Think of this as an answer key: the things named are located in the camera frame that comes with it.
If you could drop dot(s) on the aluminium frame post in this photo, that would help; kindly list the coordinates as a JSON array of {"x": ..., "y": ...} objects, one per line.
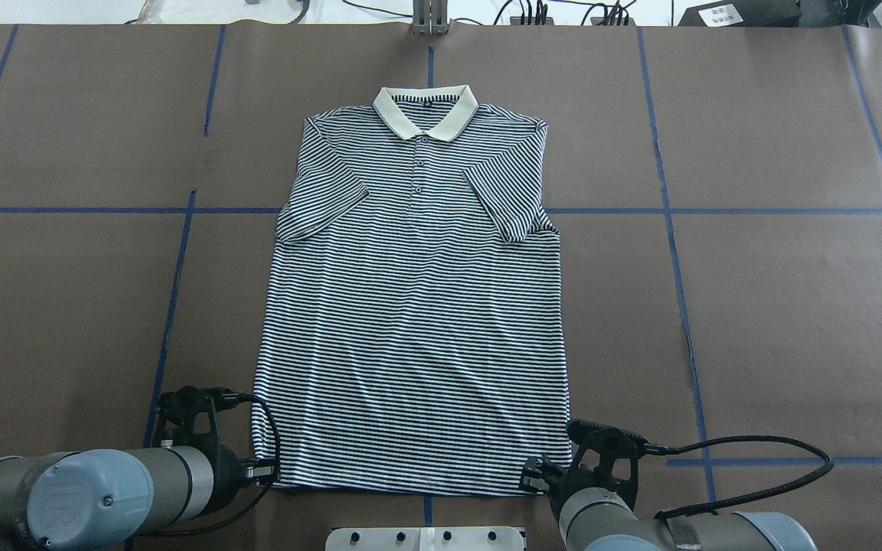
[{"x": 430, "y": 17}]

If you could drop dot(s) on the navy white striped polo shirt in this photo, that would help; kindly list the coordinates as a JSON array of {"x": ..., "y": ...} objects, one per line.
[{"x": 413, "y": 340}]

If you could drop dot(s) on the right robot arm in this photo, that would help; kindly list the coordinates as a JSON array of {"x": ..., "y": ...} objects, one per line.
[{"x": 593, "y": 497}]

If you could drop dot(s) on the brown paper table cover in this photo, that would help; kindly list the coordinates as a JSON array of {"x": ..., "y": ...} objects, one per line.
[{"x": 718, "y": 194}]

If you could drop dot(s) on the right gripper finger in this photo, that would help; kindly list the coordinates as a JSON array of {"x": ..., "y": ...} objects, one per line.
[{"x": 534, "y": 477}]

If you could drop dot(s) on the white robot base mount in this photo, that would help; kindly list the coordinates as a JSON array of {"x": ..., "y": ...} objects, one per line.
[{"x": 427, "y": 538}]

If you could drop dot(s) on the black box with white label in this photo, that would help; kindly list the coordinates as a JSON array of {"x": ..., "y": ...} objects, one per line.
[{"x": 756, "y": 14}]

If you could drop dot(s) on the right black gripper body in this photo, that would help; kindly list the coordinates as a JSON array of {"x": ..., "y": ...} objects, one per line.
[{"x": 536, "y": 471}]

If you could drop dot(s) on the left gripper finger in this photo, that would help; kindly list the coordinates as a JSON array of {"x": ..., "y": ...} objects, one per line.
[{"x": 262, "y": 472}]

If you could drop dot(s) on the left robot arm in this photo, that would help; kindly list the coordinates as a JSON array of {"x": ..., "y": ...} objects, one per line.
[{"x": 100, "y": 498}]

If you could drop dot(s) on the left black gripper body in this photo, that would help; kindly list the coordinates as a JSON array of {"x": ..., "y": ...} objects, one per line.
[{"x": 232, "y": 468}]

